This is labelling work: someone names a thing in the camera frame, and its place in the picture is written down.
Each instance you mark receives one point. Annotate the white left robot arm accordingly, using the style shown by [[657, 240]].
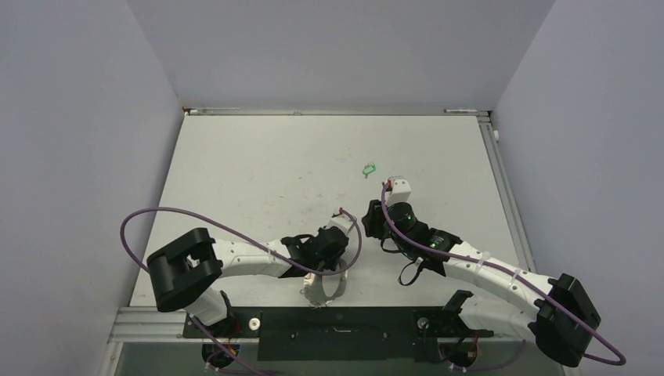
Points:
[[182, 272]]

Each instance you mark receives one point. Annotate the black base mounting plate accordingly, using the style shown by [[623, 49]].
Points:
[[346, 333]]

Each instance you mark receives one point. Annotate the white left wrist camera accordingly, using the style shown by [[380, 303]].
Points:
[[342, 221]]

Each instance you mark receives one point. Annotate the white marker pen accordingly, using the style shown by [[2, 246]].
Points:
[[461, 111]]

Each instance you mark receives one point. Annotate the green key tag with key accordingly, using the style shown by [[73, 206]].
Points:
[[369, 169]]

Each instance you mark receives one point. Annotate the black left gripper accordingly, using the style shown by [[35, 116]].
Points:
[[330, 265]]

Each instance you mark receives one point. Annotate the aluminium table frame rail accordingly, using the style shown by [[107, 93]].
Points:
[[491, 137]]

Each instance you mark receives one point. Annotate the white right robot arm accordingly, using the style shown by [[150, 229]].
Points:
[[555, 313]]

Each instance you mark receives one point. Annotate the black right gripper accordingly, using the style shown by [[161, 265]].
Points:
[[373, 223]]

